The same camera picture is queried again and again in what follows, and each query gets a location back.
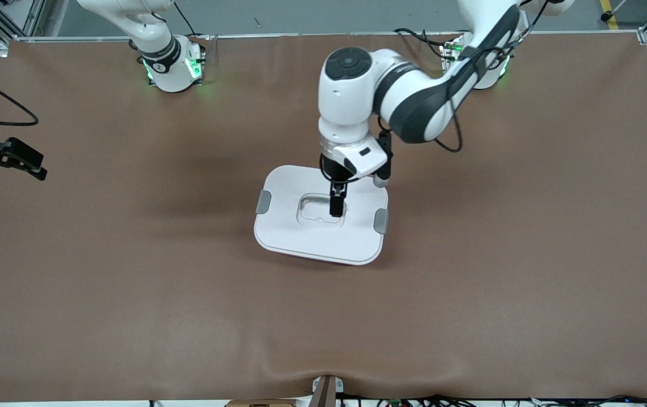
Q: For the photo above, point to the yellow floor tape strip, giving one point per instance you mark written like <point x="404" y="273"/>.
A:
<point x="613" y="24"/>

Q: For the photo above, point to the brown table mat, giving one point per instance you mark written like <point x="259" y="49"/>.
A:
<point x="323" y="339"/>

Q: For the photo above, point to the white box lid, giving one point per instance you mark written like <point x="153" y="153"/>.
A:
<point x="284" y="237"/>

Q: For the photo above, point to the brown cardboard piece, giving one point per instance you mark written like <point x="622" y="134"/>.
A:
<point x="261" y="403"/>

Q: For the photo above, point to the grey lid latch clip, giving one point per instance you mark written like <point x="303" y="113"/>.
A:
<point x="380" y="221"/>
<point x="263" y="202"/>

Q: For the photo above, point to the metal bracket with brown post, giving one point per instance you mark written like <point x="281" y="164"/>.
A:
<point x="326" y="395"/>

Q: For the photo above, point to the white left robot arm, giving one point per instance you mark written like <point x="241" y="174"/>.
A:
<point x="414" y="107"/>

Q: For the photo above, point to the metal leg with black foot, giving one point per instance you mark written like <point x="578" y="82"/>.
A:
<point x="605" y="17"/>

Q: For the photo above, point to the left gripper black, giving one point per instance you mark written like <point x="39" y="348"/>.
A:
<point x="332" y="168"/>

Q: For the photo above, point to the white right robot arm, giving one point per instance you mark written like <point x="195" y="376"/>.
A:
<point x="159" y="68"/>

